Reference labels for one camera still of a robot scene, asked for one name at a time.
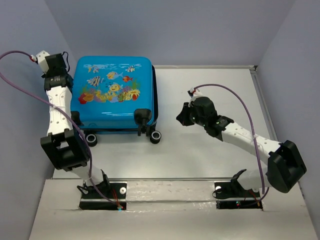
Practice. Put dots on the blue hard-shell suitcase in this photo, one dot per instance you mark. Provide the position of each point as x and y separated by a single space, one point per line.
115 94

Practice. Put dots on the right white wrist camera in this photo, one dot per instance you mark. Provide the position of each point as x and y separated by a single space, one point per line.
194 93

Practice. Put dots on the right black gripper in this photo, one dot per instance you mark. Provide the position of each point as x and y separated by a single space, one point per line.
183 116

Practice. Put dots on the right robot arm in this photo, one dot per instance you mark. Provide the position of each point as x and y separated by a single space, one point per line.
284 165

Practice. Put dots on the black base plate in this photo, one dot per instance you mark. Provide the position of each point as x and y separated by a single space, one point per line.
239 199
113 199

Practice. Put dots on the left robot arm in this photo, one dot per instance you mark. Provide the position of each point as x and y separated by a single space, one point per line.
64 143

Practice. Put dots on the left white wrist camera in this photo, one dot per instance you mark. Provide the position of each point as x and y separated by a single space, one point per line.
42 62

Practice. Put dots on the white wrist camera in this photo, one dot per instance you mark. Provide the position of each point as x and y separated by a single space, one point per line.
194 93
42 62

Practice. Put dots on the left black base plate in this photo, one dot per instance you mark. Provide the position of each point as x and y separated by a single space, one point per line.
113 199

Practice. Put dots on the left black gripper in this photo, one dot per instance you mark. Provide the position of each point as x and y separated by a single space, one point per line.
47 76

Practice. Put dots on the aluminium table rail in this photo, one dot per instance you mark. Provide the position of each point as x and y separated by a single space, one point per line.
223 179

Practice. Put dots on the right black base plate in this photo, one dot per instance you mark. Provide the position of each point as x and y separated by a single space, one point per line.
239 199

